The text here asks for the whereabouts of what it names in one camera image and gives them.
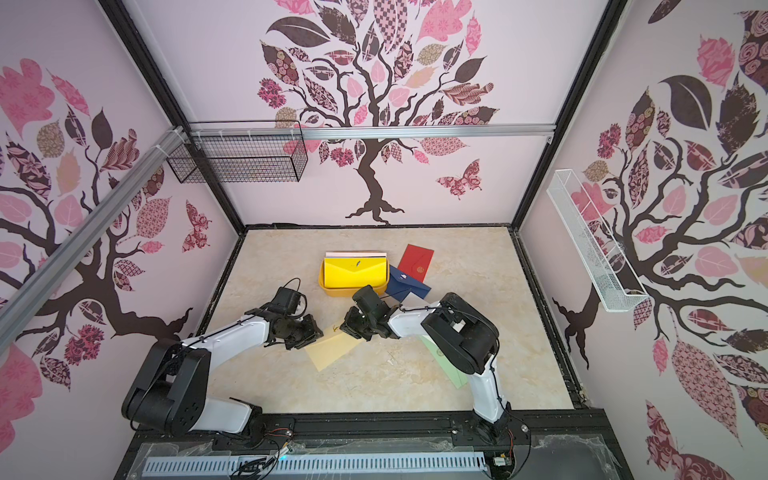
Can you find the black wire basket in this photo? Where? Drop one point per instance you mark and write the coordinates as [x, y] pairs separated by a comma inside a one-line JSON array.
[[236, 151]]

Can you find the aluminium rail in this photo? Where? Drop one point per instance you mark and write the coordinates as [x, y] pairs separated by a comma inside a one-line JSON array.
[[32, 295]]

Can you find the cream envelope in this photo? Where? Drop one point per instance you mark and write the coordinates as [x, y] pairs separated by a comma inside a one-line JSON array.
[[330, 349]]

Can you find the mint green envelope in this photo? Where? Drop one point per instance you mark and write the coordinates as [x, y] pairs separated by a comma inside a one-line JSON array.
[[456, 377]]

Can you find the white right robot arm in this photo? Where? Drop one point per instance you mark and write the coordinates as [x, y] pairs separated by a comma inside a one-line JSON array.
[[466, 338]]

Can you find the red envelope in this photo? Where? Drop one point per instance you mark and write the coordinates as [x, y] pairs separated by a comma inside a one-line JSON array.
[[415, 262]]

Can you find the yellow envelope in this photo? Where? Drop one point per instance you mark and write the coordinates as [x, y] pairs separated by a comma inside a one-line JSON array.
[[355, 273]]

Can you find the white envelope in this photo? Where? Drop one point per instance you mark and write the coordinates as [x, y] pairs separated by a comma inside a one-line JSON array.
[[412, 301]]

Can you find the navy blue envelope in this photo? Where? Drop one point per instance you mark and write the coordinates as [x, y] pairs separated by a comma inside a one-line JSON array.
[[401, 285]]

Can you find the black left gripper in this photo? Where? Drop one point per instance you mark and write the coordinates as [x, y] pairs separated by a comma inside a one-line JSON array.
[[310, 336]]

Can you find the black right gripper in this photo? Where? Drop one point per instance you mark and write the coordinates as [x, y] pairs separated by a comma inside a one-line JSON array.
[[355, 322]]

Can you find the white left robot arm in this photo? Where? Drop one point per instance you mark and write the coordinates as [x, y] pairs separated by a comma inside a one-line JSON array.
[[170, 392]]

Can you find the pink envelope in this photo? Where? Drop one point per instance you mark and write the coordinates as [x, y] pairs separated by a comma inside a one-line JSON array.
[[354, 254]]

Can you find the white wire basket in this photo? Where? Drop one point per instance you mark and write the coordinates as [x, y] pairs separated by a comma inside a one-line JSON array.
[[582, 209]]

